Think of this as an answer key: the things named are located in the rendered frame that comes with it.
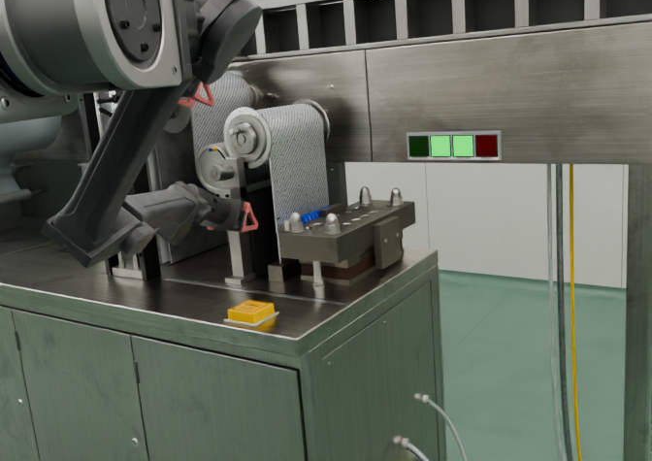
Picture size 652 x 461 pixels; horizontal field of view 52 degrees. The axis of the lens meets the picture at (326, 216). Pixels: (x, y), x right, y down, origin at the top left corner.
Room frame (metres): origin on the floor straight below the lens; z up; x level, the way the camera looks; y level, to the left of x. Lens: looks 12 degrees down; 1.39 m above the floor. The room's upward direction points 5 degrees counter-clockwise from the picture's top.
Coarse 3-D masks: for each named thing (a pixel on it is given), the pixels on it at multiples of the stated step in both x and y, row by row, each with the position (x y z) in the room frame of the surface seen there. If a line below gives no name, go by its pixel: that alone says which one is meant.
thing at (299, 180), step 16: (272, 160) 1.59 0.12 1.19; (288, 160) 1.64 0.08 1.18; (304, 160) 1.70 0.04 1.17; (320, 160) 1.76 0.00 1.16; (272, 176) 1.58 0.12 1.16; (288, 176) 1.64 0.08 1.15; (304, 176) 1.69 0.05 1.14; (320, 176) 1.75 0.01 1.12; (288, 192) 1.63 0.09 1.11; (304, 192) 1.69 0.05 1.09; (320, 192) 1.75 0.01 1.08; (288, 208) 1.63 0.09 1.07; (304, 208) 1.68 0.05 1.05; (320, 208) 1.74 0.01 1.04
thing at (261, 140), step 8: (232, 120) 1.63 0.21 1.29; (240, 120) 1.61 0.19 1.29; (248, 120) 1.60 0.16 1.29; (256, 120) 1.59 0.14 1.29; (256, 128) 1.58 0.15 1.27; (264, 136) 1.58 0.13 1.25; (264, 144) 1.58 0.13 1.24; (232, 152) 1.63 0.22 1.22; (256, 152) 1.59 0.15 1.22; (248, 160) 1.60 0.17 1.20
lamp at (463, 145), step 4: (456, 136) 1.65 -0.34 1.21; (460, 136) 1.65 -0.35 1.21; (464, 136) 1.64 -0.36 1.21; (468, 136) 1.64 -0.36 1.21; (472, 136) 1.63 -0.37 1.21; (456, 140) 1.65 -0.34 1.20; (460, 140) 1.65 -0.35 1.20; (464, 140) 1.64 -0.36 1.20; (468, 140) 1.64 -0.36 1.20; (472, 140) 1.63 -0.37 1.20; (456, 144) 1.65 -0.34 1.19; (460, 144) 1.65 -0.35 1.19; (464, 144) 1.64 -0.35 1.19; (468, 144) 1.64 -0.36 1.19; (472, 144) 1.63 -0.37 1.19; (456, 148) 1.65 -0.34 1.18; (460, 148) 1.65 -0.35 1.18; (464, 148) 1.64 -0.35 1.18; (468, 148) 1.64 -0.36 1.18; (472, 148) 1.63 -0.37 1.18; (456, 152) 1.65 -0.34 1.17; (460, 152) 1.65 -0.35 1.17; (464, 152) 1.64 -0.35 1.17; (468, 152) 1.64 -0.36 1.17; (472, 152) 1.63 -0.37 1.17
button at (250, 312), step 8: (240, 304) 1.35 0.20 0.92; (248, 304) 1.34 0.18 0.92; (256, 304) 1.34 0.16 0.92; (264, 304) 1.34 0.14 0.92; (272, 304) 1.34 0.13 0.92; (232, 312) 1.31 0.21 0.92; (240, 312) 1.30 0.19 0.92; (248, 312) 1.30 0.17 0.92; (256, 312) 1.29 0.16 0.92; (264, 312) 1.31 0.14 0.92; (272, 312) 1.33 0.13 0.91; (240, 320) 1.30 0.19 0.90; (248, 320) 1.29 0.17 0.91; (256, 320) 1.29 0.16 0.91
